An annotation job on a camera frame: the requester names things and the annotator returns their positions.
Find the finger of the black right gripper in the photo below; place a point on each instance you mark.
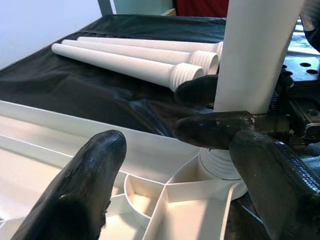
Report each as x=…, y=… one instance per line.
x=197, y=91
x=205, y=130

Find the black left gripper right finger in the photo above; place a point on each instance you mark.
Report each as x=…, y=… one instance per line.
x=280, y=190

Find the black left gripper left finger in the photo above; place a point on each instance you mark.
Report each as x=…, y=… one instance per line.
x=75, y=195

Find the white plastic table leg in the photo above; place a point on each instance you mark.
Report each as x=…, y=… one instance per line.
x=137, y=51
x=250, y=50
x=150, y=43
x=112, y=63

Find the white plastic table top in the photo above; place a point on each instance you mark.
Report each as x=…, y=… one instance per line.
x=25, y=130

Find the red object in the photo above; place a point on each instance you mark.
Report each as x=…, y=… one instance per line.
x=200, y=7

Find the black plastic table cover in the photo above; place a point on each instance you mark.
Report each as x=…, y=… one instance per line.
x=75, y=87

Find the dark grey window frame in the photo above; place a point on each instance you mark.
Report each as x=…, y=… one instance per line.
x=106, y=6

